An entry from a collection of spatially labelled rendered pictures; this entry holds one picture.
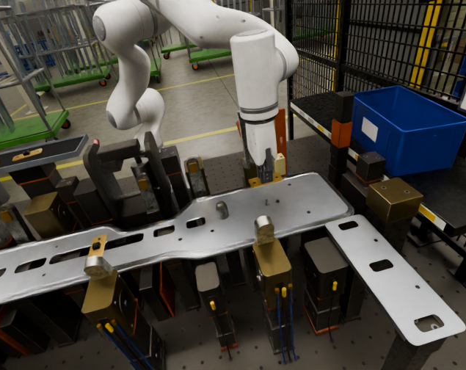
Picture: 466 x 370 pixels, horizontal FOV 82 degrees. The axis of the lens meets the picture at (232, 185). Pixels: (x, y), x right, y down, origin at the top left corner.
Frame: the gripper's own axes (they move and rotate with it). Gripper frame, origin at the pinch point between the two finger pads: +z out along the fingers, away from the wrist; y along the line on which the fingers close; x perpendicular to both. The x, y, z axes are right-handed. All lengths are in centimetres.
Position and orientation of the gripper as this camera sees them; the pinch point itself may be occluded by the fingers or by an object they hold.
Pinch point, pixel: (264, 172)
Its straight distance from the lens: 68.5
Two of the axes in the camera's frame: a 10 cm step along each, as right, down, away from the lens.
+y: 2.1, 5.5, -8.1
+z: 1.5, 8.0, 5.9
